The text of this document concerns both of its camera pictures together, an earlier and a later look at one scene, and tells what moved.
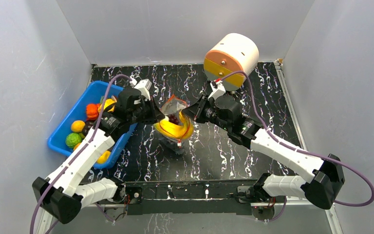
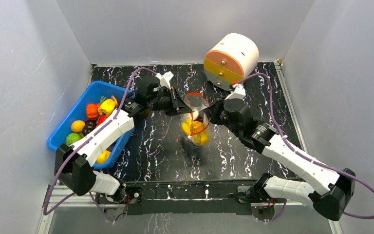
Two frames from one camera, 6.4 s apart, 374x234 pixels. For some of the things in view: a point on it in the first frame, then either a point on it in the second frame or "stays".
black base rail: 201,197 stays
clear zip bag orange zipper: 176,126 to 195,126
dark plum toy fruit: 88,125 stays
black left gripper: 156,113 to 177,106
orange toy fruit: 92,111 stays
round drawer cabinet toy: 236,52 stays
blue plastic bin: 94,93 stays
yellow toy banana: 183,129 to 196,129
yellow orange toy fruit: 103,157 stays
